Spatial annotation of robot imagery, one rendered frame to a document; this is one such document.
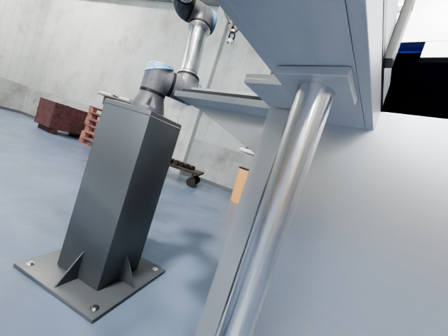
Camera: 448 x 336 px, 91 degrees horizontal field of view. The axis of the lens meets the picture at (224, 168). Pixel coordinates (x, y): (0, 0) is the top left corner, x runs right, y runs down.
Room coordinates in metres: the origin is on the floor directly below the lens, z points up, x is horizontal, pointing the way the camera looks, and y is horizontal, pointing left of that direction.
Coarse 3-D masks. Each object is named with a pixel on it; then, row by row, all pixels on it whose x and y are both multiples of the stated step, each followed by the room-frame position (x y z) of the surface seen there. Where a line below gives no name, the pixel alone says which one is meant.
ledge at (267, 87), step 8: (248, 80) 0.45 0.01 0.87; (256, 80) 0.44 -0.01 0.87; (264, 80) 0.43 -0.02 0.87; (272, 80) 0.42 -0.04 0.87; (256, 88) 0.47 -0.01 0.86; (264, 88) 0.45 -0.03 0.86; (272, 88) 0.44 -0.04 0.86; (280, 88) 0.42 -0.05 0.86; (264, 96) 0.50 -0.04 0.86; (272, 96) 0.48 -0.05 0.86; (280, 96) 0.47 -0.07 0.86; (288, 96) 0.45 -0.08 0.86; (272, 104) 0.54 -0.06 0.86; (280, 104) 0.52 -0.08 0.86; (288, 104) 0.50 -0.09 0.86
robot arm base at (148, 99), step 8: (144, 88) 0.98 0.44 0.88; (136, 96) 0.99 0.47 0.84; (144, 96) 0.97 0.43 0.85; (152, 96) 0.98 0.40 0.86; (160, 96) 1.01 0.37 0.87; (136, 104) 0.96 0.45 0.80; (144, 104) 0.96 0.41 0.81; (152, 104) 0.98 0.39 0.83; (160, 104) 1.01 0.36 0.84; (160, 112) 1.01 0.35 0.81
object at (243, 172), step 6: (240, 168) 3.85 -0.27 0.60; (246, 168) 4.04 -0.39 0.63; (240, 174) 3.81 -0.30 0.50; (246, 174) 3.75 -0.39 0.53; (240, 180) 3.79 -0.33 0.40; (234, 186) 3.89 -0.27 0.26; (240, 186) 3.77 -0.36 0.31; (234, 192) 3.84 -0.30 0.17; (240, 192) 3.77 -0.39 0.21; (234, 198) 3.81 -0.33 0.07
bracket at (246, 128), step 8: (208, 112) 0.82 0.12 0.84; (216, 112) 0.80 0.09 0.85; (224, 112) 0.78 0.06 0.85; (232, 112) 0.76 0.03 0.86; (216, 120) 0.79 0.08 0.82; (224, 120) 0.77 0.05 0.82; (232, 120) 0.75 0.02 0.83; (240, 120) 0.73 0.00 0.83; (248, 120) 0.71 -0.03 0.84; (256, 120) 0.70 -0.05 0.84; (264, 120) 0.68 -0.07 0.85; (224, 128) 0.76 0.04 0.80; (232, 128) 0.74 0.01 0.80; (240, 128) 0.73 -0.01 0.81; (248, 128) 0.71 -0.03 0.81; (256, 128) 0.69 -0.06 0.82; (240, 136) 0.72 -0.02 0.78; (248, 136) 0.70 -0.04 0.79; (256, 136) 0.69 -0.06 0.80; (248, 144) 0.70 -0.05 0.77; (256, 144) 0.68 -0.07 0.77
